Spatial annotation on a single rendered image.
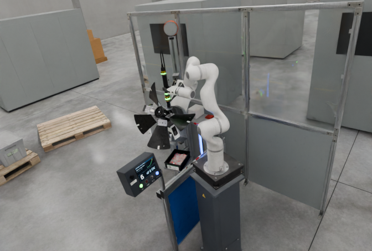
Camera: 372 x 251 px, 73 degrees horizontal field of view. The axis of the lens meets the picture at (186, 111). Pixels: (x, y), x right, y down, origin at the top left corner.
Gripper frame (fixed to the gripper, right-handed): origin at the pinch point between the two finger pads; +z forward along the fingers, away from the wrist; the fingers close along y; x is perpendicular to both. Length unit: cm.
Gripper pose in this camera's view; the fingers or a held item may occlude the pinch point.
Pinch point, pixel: (165, 88)
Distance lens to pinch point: 230.0
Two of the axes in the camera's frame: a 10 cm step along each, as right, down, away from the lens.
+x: -1.0, -8.8, -4.6
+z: -7.6, -2.3, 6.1
